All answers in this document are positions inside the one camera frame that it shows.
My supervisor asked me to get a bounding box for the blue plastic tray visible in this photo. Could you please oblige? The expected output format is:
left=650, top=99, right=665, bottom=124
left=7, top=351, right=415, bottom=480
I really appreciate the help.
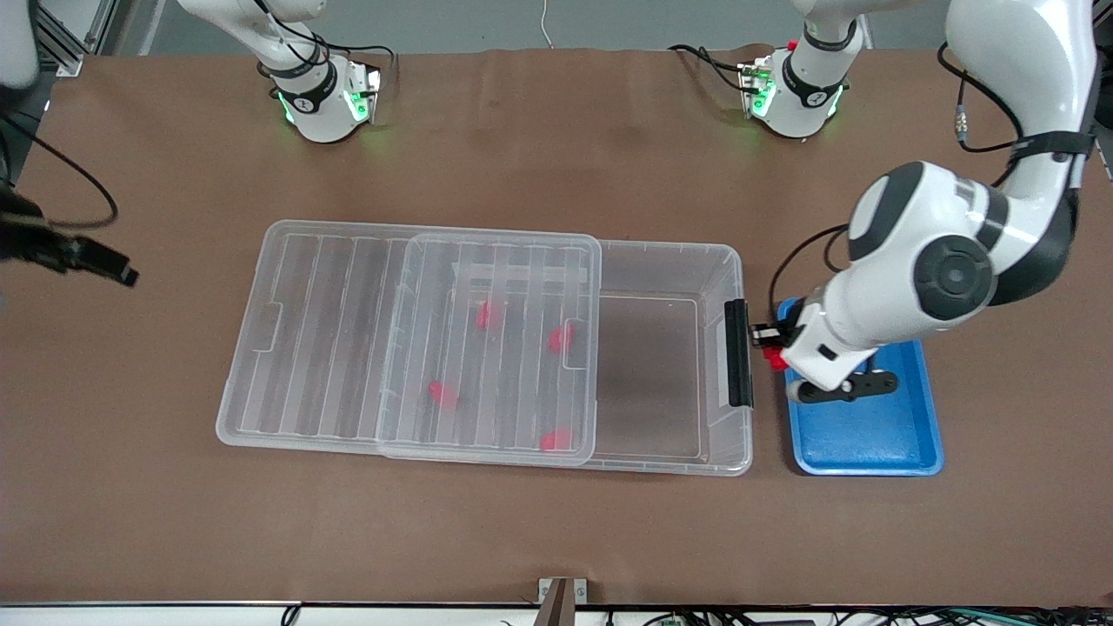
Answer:
left=776, top=297, right=945, bottom=477

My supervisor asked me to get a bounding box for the black box latch handle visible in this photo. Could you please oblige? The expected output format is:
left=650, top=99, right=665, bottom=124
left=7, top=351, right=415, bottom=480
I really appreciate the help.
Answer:
left=724, top=298, right=752, bottom=410

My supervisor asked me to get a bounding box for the brown table cover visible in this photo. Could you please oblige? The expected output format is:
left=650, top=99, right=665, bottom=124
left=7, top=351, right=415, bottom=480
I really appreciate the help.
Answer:
left=0, top=45, right=1113, bottom=608

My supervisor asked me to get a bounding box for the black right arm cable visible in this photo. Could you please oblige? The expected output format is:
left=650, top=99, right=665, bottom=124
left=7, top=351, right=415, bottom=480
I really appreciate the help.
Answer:
left=0, top=111, right=120, bottom=232

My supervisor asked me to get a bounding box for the metal table edge bracket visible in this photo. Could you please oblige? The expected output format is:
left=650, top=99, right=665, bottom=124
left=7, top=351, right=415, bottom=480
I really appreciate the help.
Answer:
left=537, top=577, right=589, bottom=606

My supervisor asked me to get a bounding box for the cable bundle under table edge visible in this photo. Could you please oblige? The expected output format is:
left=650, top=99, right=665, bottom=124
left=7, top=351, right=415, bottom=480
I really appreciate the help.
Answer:
left=500, top=607, right=1113, bottom=626

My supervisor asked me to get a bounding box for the metal base connector panel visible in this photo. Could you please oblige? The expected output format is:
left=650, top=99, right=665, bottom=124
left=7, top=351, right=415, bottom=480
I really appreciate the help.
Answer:
left=346, top=63, right=384, bottom=124
left=738, top=57, right=776, bottom=119

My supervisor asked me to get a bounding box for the clear ribbed plastic lid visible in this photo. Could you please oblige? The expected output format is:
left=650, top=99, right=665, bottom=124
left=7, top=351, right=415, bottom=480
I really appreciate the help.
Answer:
left=215, top=219, right=603, bottom=469

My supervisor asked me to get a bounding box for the black left base cable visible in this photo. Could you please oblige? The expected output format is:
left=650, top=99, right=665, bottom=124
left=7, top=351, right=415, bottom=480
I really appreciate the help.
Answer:
left=668, top=43, right=750, bottom=93

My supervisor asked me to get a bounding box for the clear plastic storage box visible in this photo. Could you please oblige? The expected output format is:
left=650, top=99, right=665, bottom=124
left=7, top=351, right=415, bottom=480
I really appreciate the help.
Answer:
left=369, top=223, right=754, bottom=477

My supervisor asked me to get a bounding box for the dark camera stand post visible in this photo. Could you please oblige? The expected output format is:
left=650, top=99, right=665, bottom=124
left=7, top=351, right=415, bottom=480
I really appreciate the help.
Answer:
left=534, top=579, right=576, bottom=626

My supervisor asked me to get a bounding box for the aluminium frame profile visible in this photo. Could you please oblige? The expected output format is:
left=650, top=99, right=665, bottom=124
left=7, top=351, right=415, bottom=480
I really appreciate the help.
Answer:
left=35, top=0, right=118, bottom=77

